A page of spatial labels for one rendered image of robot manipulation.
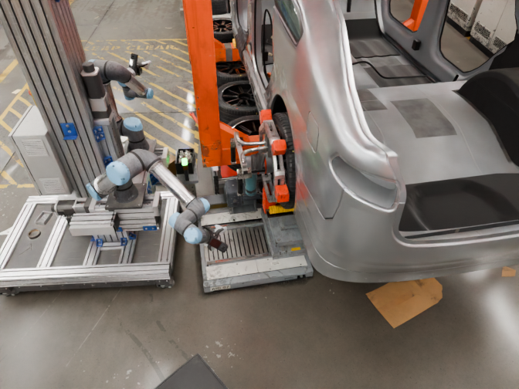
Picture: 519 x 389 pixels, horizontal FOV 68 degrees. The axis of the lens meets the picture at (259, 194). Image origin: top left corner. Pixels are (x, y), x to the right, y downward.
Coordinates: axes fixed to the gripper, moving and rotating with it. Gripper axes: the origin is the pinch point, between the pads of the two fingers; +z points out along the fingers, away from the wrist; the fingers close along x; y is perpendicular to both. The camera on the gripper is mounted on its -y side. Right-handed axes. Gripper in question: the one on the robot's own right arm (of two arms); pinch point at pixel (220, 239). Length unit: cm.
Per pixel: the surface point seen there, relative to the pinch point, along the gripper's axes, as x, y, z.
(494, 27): -423, -64, 403
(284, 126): -77, 10, 24
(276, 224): -18, -2, 97
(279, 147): -63, 3, 15
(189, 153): -31, 89, 82
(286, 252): -5, -21, 90
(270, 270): 13, -18, 87
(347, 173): -60, -46, -38
